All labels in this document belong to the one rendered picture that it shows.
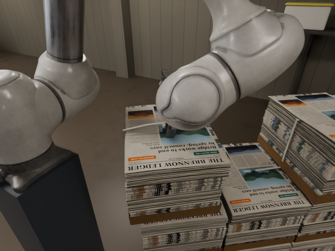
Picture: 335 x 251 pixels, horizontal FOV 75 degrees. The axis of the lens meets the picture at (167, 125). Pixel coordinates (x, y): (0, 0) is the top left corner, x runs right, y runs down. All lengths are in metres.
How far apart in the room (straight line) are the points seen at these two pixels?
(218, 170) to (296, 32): 0.37
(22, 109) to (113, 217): 1.33
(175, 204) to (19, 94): 0.51
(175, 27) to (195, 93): 3.69
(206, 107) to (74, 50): 0.49
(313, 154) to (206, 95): 0.61
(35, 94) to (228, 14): 0.50
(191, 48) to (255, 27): 3.52
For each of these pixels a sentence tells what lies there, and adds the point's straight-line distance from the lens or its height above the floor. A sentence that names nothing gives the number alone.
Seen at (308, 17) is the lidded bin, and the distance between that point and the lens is 2.91.
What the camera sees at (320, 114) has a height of 1.07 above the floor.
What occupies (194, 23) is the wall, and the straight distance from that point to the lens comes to 3.83.
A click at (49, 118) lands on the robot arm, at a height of 1.14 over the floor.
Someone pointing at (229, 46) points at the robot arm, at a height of 1.37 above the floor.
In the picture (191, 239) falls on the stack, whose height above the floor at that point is 0.73.
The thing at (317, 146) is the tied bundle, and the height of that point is 1.02.
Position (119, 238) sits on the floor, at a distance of 1.72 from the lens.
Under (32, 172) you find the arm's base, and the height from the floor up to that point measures 1.02.
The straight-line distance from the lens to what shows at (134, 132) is 0.71.
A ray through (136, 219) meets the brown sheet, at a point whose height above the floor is 0.86.
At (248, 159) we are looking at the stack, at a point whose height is 0.83.
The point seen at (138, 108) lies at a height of 1.06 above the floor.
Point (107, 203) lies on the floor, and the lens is 1.92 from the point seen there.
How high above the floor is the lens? 1.44
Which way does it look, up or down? 31 degrees down
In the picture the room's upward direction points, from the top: straight up
